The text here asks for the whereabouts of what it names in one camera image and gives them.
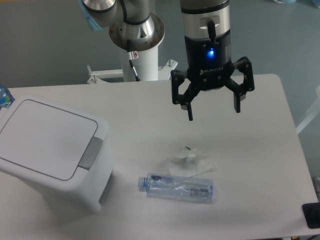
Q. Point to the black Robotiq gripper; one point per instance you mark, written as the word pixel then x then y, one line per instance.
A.
pixel 208 65

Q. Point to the white push-button trash can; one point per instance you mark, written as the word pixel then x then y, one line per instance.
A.
pixel 60 151

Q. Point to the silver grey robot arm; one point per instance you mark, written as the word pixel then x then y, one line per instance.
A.
pixel 137 33

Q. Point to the crumpled white tissue wrapper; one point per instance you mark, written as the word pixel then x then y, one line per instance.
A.
pixel 189 162

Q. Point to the clear plastic water bottle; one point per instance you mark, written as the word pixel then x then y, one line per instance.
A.
pixel 179 188

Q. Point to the black device at table corner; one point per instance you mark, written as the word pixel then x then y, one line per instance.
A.
pixel 311 213

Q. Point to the blue bottle pack at edge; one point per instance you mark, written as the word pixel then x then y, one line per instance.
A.
pixel 6 98

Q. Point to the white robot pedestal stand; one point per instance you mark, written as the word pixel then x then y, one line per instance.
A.
pixel 136 66

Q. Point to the white frame at right edge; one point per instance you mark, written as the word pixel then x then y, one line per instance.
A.
pixel 310 113

